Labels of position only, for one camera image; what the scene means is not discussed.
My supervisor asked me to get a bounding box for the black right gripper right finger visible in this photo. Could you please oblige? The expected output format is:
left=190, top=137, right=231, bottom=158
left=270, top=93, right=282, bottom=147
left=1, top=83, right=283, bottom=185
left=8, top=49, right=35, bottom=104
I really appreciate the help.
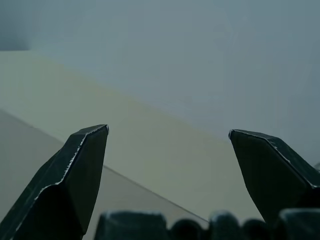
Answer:
left=228, top=128, right=320, bottom=224

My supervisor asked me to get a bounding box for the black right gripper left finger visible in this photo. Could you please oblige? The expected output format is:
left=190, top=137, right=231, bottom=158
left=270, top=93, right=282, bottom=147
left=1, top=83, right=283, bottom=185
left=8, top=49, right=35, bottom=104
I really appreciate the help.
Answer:
left=0, top=123, right=110, bottom=240

